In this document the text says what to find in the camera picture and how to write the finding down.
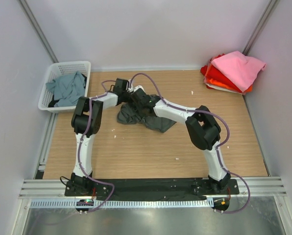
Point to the pink folded t-shirt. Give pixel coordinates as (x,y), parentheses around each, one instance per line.
(240,69)

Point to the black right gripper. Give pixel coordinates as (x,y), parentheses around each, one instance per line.
(137,105)

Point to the dark grey t-shirt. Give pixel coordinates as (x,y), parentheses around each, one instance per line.
(130,114)

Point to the right aluminium corner post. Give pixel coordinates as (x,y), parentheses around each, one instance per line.
(263,20)

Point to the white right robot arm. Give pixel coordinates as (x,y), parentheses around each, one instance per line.
(203,130)

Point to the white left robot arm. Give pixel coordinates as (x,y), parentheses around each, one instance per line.
(86,122)

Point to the aluminium corner post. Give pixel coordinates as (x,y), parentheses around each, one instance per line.
(36,27)
(263,20)

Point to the left aluminium corner post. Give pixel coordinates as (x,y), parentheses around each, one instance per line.
(36,27)

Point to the red folded t-shirt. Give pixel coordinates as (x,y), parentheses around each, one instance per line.
(210,72)

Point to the slotted white cable duct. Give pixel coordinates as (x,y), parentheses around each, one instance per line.
(89,204)

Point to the light blue t-shirt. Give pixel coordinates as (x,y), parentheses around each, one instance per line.
(67,89)

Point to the orange folded t-shirt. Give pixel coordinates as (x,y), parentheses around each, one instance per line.
(216,84)

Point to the aluminium frame rail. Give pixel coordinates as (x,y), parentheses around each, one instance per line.
(259,186)

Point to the white folded t-shirt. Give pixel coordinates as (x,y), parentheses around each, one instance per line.
(222,89)

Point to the white plastic basket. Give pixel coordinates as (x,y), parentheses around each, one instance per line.
(56,70)

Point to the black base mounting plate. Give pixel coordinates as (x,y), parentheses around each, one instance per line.
(200,186)

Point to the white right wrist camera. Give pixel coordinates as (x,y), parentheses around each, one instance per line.
(134,89)

